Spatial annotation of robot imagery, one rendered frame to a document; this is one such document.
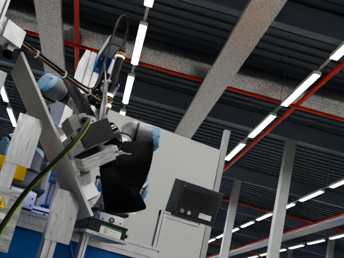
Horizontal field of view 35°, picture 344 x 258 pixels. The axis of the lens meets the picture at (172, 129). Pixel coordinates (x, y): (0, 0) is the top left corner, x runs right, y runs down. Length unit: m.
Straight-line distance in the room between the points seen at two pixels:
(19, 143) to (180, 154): 2.59
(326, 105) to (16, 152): 10.12
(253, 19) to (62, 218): 5.66
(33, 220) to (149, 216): 1.87
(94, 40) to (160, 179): 7.05
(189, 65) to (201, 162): 6.69
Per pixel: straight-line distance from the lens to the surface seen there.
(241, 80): 11.41
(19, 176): 2.68
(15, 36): 2.10
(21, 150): 2.19
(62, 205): 2.19
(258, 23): 7.55
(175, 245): 4.51
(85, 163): 2.02
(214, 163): 4.75
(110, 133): 1.95
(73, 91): 2.44
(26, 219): 2.69
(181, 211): 2.90
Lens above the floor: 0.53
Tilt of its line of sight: 19 degrees up
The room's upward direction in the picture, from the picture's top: 13 degrees clockwise
